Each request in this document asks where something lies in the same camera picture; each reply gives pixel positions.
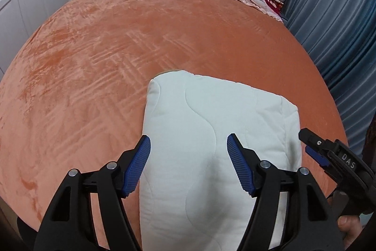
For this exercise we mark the white quilted jacket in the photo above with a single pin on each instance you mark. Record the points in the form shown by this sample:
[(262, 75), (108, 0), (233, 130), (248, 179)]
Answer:
[(191, 121)]

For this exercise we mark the person's right hand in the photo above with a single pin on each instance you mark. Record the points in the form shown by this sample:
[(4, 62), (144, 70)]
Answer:
[(349, 227)]

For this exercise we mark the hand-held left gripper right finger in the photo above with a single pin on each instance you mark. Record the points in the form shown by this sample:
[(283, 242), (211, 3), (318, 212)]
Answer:
[(239, 165)]

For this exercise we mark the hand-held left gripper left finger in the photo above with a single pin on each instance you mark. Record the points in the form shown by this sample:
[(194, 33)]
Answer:
[(136, 168)]

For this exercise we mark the red cushion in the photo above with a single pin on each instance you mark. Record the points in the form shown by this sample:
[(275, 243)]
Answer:
[(273, 5)]

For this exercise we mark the blue curtain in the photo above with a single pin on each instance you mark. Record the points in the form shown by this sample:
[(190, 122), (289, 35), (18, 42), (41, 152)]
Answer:
[(337, 18)]

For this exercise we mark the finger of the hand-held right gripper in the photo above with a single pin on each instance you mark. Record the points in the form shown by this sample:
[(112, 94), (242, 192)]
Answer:
[(312, 139), (315, 155)]

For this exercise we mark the orange plush blanket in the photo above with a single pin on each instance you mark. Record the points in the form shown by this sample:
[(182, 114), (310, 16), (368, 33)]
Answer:
[(88, 62)]

